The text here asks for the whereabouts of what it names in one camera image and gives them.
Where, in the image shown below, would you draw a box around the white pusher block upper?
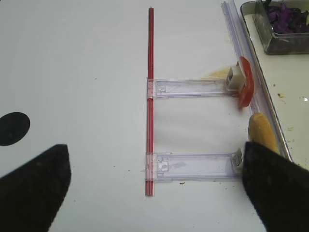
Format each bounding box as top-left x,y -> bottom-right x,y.
225,63 -> 246,92

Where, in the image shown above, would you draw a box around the purple cabbage pile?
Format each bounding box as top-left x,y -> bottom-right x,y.
263,0 -> 309,34

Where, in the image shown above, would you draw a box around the upright bun half left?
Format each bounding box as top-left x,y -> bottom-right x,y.
248,113 -> 279,154

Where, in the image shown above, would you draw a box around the left red strip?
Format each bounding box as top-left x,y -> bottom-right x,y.
145,7 -> 154,197

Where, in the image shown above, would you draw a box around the clear rail holding tomato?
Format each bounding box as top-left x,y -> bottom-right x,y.
147,79 -> 239,99

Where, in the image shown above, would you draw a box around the black round table hole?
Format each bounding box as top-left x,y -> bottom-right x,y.
0,112 -> 30,146

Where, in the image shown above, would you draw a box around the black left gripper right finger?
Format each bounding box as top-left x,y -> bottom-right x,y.
242,142 -> 309,232

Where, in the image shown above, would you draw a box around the metal tray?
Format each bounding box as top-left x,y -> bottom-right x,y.
240,0 -> 309,169

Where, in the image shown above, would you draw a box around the left clear long divider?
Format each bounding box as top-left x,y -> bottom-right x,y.
221,0 -> 293,161

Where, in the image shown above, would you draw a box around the clear plastic food container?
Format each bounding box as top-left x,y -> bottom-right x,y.
253,0 -> 309,55

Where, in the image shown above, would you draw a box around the clear rail holding bun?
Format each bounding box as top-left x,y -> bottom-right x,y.
153,152 -> 241,182

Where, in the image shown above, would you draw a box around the upright tomato slices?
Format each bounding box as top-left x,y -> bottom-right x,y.
238,56 -> 254,109

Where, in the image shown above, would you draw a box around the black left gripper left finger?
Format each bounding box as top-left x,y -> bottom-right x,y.
0,145 -> 71,232

